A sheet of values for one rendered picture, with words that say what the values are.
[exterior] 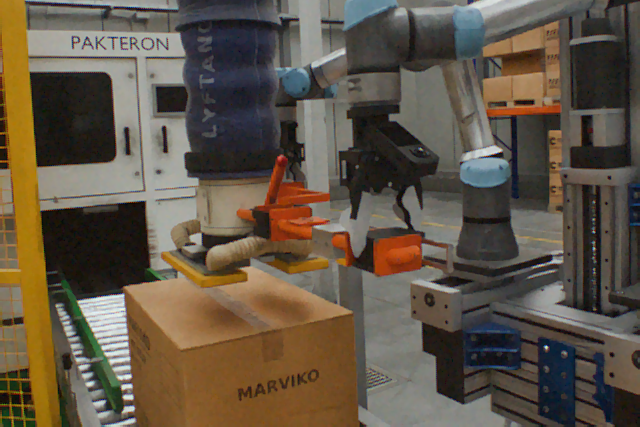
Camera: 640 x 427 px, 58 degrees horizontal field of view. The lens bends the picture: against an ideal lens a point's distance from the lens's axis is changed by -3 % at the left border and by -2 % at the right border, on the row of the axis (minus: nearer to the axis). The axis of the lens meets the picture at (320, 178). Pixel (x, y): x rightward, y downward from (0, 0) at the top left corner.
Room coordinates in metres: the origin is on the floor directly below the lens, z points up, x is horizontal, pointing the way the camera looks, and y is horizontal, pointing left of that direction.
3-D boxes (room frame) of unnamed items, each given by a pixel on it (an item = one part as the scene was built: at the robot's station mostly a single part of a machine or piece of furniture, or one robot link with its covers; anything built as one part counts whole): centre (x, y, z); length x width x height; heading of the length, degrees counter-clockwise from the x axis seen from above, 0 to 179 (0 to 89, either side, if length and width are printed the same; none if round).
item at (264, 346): (1.48, 0.26, 0.75); 0.60 x 0.40 x 0.40; 29
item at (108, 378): (2.36, 1.05, 0.60); 1.60 x 0.10 x 0.09; 29
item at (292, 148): (1.73, 0.09, 1.33); 0.09 x 0.08 x 0.12; 29
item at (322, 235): (0.95, -0.02, 1.18); 0.07 x 0.07 x 0.04; 28
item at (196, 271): (1.32, 0.28, 1.09); 0.34 x 0.10 x 0.05; 28
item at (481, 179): (1.44, -0.40, 1.20); 0.13 x 0.12 x 0.14; 162
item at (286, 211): (1.14, 0.08, 1.19); 0.10 x 0.08 x 0.06; 118
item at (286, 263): (1.41, 0.11, 1.08); 0.34 x 0.10 x 0.05; 28
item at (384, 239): (0.83, -0.08, 1.19); 0.08 x 0.07 x 0.05; 28
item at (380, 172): (0.85, -0.08, 1.33); 0.09 x 0.08 x 0.12; 27
